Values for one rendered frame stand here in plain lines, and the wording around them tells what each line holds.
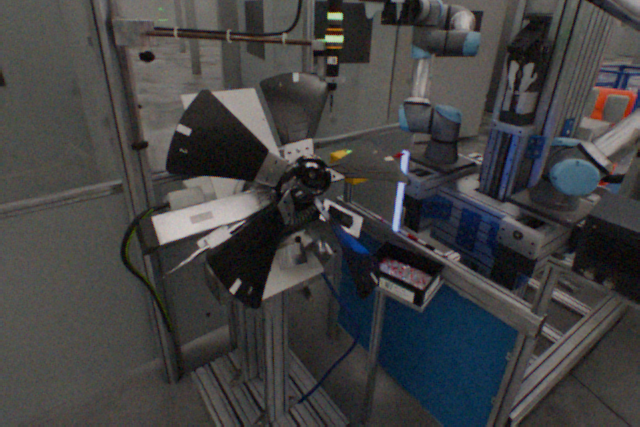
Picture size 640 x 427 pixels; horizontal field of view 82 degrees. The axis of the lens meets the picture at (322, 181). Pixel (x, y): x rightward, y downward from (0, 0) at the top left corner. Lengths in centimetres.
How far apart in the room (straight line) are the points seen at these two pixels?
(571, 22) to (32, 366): 238
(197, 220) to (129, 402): 125
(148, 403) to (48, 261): 79
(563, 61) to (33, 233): 198
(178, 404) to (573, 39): 215
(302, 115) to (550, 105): 96
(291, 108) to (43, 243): 104
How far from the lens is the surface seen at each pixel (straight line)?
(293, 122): 110
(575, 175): 128
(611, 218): 102
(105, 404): 214
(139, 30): 126
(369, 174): 111
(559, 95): 161
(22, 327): 186
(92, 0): 136
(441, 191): 170
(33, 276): 174
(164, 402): 205
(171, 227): 100
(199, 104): 97
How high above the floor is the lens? 161
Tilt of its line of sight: 25 degrees down
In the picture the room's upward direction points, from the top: 2 degrees clockwise
